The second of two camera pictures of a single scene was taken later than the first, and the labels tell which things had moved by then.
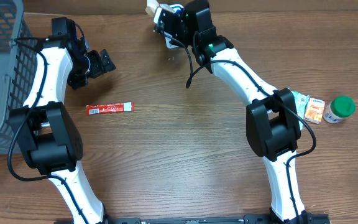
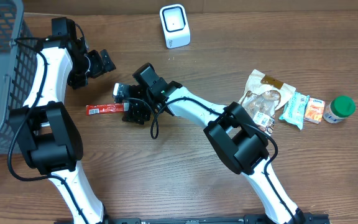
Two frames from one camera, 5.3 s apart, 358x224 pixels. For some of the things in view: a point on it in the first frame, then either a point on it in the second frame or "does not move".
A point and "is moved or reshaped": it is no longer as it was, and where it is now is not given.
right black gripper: [173, 23] to [134, 101]
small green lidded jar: [339, 108] does not move
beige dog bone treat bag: [151, 7] is moved or reshaped
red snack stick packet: [111, 107] does not move
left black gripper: [97, 63] does not move
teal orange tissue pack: [301, 101] does not move
